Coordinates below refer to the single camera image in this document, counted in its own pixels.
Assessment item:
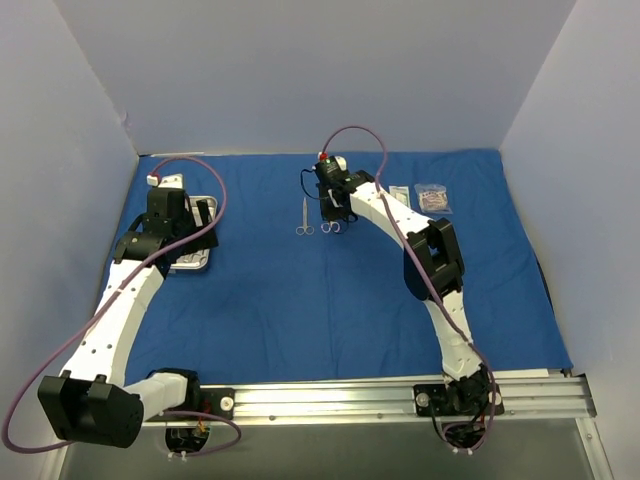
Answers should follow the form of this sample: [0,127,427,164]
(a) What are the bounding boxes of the steel surgical scissors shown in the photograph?
[295,197,315,236]
[321,221,341,234]

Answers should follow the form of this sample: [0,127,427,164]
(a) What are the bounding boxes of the metal surgical instrument tray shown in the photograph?
[169,196,218,274]

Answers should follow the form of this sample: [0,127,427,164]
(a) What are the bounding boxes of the white sterile packet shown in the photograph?
[389,185,411,208]

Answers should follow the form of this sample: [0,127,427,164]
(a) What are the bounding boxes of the suture packets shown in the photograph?
[414,184,452,215]

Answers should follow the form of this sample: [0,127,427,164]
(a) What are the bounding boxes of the blue surgical drape cloth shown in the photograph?
[119,149,572,384]

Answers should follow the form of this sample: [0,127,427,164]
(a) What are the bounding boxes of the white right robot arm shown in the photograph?
[312,153,486,413]

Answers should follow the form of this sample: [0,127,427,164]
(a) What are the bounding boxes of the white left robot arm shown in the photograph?
[37,187,218,448]

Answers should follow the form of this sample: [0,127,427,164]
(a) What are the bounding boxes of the thin black cable loop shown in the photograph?
[299,168,326,201]

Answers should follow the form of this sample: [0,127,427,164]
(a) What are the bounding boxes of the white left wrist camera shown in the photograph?
[146,173,184,189]

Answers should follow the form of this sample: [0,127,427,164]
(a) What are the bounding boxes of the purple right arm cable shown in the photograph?
[319,125,497,450]

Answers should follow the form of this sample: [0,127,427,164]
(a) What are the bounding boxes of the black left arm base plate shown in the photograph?
[152,387,235,421]

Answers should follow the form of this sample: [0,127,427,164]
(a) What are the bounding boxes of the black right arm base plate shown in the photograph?
[412,383,494,418]

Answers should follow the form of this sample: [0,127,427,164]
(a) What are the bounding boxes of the aluminium front rail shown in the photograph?
[124,371,596,426]

